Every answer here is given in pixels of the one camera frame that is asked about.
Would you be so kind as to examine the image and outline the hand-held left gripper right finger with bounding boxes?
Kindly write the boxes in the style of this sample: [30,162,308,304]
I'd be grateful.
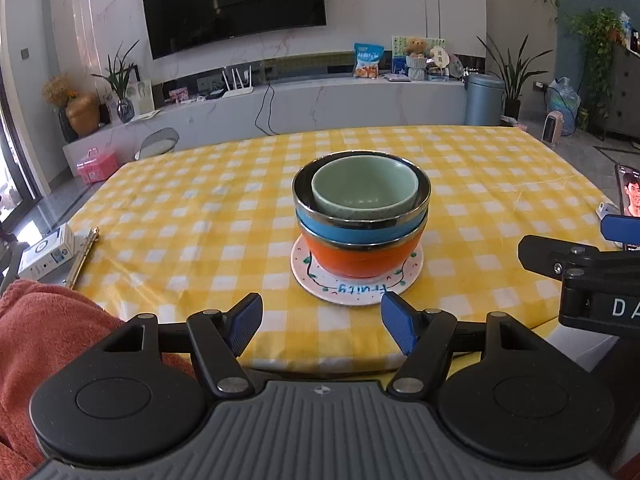
[381,292,547,397]

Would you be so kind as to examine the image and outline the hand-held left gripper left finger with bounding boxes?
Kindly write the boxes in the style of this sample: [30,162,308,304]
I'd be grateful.
[101,292,264,397]

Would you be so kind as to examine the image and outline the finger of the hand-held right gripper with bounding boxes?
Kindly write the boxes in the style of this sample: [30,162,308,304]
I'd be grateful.
[601,214,640,247]
[517,235,640,282]

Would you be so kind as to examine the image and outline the white fruit-print plate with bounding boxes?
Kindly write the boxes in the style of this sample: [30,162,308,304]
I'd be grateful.
[290,235,424,307]

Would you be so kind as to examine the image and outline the orange steel-lined bowl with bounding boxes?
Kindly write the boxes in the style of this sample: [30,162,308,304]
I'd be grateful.
[296,210,429,280]

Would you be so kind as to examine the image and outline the blue steel-lined bowl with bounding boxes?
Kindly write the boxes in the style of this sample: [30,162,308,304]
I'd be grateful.
[292,150,432,248]

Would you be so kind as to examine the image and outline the green ceramic bowl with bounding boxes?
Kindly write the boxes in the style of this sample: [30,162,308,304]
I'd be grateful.
[311,156,420,223]

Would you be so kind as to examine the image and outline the black smartphone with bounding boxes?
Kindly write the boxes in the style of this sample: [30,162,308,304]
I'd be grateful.
[614,163,640,251]

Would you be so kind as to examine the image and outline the yellow checked tablecloth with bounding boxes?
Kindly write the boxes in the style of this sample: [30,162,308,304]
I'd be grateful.
[65,125,640,375]

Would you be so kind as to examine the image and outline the grey drawer cabinet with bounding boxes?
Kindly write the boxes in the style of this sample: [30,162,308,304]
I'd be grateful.
[602,40,640,148]

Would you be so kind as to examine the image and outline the large clear water bottle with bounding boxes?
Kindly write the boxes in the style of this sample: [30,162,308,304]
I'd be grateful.
[546,77,582,136]

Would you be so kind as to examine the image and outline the blue-grey trash can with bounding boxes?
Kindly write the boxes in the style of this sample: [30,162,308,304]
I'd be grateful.
[465,73,506,127]

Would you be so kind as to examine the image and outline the bushy green shelf plant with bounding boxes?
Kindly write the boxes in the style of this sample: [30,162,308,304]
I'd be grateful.
[570,7,626,133]

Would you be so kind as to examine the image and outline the orange fleece cloth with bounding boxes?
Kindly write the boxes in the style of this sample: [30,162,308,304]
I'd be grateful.
[0,280,197,467]

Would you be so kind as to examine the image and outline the round stool with grey back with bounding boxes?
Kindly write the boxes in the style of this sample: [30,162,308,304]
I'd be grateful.
[134,128,180,162]

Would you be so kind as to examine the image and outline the white cardboard box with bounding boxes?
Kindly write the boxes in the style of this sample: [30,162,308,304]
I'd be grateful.
[17,224,76,281]

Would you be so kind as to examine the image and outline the pink plastic storage box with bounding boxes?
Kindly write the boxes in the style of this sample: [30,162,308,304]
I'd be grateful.
[76,146,120,184]

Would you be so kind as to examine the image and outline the white marble television cabinet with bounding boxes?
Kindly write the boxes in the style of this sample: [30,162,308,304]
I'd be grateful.
[62,72,468,166]

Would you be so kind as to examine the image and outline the white router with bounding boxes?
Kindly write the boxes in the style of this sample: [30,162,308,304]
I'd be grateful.
[221,65,256,99]

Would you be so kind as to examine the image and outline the blue vase with green plant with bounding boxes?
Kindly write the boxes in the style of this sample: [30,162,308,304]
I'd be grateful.
[91,40,141,123]

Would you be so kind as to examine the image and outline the green poster card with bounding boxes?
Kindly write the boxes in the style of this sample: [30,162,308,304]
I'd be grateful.
[391,35,446,68]

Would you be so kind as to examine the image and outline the blue snack bag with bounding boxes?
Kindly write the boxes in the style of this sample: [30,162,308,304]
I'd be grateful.
[354,43,385,80]

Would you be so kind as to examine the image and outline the gold round vase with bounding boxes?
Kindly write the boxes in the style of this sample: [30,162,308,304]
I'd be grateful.
[66,92,101,136]

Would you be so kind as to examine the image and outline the dried flowers in dark vase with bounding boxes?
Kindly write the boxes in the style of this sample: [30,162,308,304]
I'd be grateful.
[41,74,79,143]

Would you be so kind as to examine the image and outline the black curved television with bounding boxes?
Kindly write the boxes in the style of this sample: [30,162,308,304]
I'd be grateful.
[140,0,328,61]

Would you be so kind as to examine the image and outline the grey ring binder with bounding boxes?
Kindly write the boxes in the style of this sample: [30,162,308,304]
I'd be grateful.
[65,227,101,290]

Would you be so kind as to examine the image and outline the black cable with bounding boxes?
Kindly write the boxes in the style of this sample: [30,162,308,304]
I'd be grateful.
[255,80,277,136]

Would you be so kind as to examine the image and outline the white photo frame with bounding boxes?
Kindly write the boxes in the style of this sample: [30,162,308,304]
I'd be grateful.
[131,78,155,113]

